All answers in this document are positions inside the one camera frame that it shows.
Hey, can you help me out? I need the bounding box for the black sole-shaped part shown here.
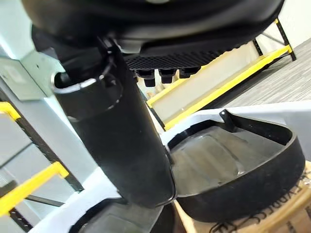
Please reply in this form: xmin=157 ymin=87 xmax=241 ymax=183
xmin=167 ymin=109 xmax=306 ymax=223
xmin=70 ymin=198 xmax=176 ymax=233

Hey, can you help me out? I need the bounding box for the printed cardboard box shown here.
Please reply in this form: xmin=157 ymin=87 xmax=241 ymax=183
xmin=173 ymin=162 xmax=311 ymax=233

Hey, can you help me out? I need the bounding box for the silver metal bracket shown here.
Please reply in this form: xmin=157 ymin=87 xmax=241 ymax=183
xmin=0 ymin=49 xmax=67 ymax=101

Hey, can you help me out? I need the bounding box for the yellow and black shelf rack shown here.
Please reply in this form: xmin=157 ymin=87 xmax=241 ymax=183
xmin=145 ymin=18 xmax=297 ymax=132
xmin=0 ymin=101 xmax=85 ymax=233

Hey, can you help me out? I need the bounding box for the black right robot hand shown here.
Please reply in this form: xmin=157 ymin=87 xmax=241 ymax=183
xmin=20 ymin=0 xmax=285 ymax=209

